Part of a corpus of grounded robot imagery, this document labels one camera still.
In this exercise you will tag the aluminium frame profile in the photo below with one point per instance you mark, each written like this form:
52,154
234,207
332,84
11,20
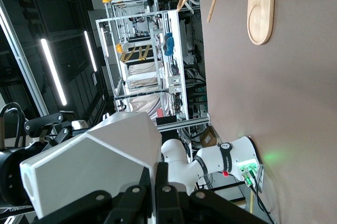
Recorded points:
23,61

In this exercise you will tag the white faceted cup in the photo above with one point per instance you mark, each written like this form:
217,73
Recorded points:
92,161

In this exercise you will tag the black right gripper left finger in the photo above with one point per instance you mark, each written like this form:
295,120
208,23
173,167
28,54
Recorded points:
126,203

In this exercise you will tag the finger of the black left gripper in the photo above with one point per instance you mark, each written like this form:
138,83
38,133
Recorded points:
44,124
61,136

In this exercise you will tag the blue cloth object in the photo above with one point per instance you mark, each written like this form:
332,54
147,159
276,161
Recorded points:
169,45

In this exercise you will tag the cardboard box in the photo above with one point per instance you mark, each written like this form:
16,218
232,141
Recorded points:
209,137

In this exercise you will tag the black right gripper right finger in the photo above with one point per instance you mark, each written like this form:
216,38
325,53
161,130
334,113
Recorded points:
168,203

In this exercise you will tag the yellow black striped panel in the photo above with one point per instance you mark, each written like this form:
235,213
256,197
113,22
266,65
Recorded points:
134,54

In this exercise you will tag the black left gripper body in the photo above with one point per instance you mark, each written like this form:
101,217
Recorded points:
13,171

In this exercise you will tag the wooden cup rack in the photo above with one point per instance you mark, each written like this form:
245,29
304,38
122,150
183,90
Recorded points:
260,11

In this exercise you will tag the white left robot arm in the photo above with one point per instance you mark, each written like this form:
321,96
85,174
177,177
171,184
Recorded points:
210,161

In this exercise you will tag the long ceiling light strip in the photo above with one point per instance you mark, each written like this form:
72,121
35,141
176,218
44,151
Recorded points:
90,50
54,72

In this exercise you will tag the aluminium cage frame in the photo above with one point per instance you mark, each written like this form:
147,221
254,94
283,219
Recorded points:
181,63

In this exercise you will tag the white fabric sheet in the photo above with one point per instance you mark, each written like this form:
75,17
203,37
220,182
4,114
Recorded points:
142,103

